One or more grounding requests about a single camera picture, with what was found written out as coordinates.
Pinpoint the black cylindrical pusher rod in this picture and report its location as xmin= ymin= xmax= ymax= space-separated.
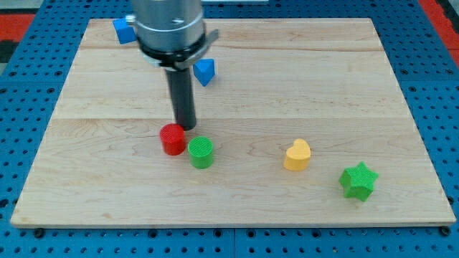
xmin=166 ymin=68 xmax=197 ymax=130

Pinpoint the red cylinder block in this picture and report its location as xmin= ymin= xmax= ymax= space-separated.
xmin=159 ymin=123 xmax=186 ymax=156

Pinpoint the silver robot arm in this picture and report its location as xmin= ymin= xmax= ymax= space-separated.
xmin=126 ymin=0 xmax=219 ymax=130

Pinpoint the blue triangle block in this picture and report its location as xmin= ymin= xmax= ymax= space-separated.
xmin=193 ymin=59 xmax=215 ymax=87

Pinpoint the green cylinder block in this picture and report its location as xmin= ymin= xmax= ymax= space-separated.
xmin=187 ymin=136 xmax=214 ymax=169

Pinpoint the blue cube block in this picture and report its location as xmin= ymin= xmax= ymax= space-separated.
xmin=112 ymin=18 xmax=137 ymax=44

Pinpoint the wooden board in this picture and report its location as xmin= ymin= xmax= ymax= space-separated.
xmin=11 ymin=18 xmax=456 ymax=229

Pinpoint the yellow heart block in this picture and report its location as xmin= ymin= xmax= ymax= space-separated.
xmin=283 ymin=138 xmax=311 ymax=171

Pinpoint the green star block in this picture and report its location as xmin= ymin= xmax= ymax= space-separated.
xmin=339 ymin=162 xmax=379 ymax=202

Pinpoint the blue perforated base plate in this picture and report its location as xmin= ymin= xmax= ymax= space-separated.
xmin=1 ymin=1 xmax=458 ymax=257

